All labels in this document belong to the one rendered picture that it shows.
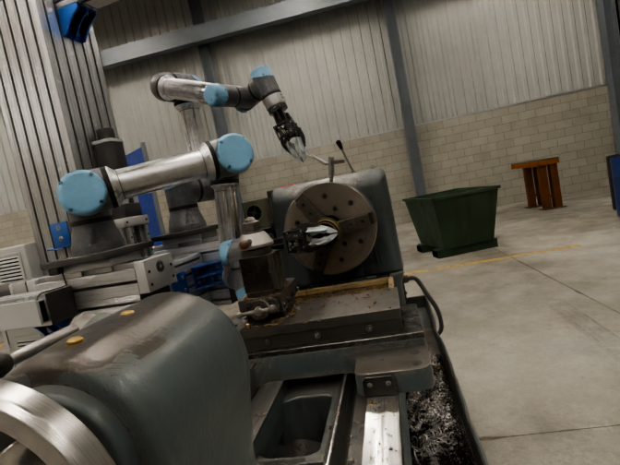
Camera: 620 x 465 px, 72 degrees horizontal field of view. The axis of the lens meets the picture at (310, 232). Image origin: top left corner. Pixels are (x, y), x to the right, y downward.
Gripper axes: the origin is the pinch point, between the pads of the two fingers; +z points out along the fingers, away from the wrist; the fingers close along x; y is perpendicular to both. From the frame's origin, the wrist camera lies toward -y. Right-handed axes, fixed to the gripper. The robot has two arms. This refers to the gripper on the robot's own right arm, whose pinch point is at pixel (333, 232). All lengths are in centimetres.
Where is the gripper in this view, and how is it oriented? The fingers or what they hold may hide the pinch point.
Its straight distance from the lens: 129.6
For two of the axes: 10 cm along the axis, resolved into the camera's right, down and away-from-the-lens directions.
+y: -1.7, 1.2, -9.8
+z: 9.7, -1.7, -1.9
